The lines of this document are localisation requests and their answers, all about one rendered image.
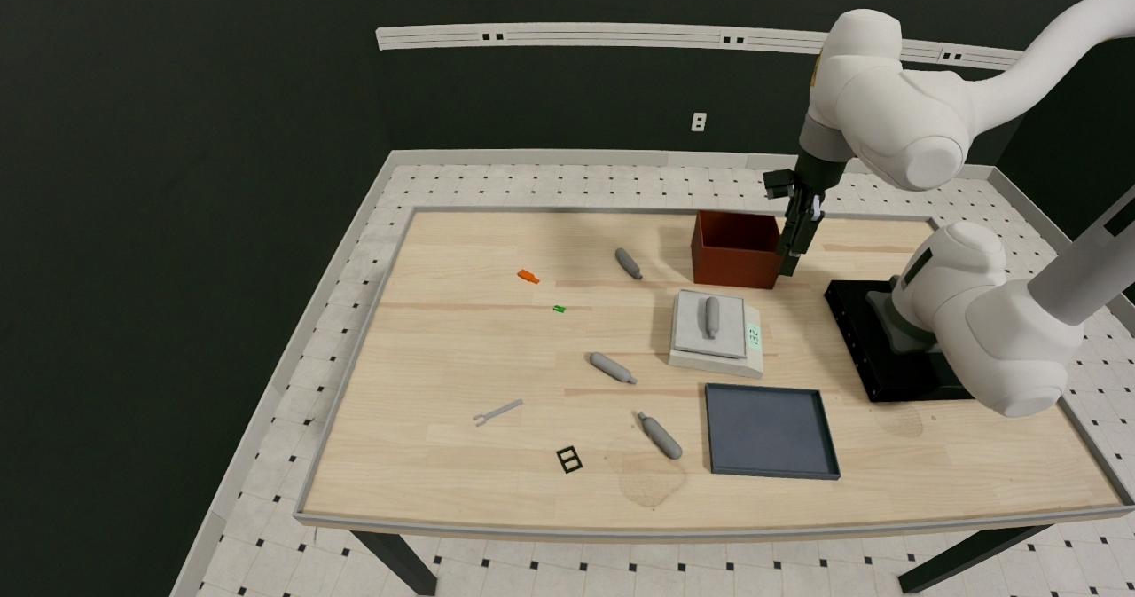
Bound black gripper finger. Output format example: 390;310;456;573
775;190;801;255
777;190;825;277

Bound white digital scale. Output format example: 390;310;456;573
669;288;763;379

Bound grey table edge trim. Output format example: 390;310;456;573
292;207;1135;538

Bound black rectangular buckle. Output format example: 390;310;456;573
557;445;583;474

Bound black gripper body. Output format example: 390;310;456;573
795;148;848;209

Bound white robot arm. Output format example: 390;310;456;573
799;0;1135;418

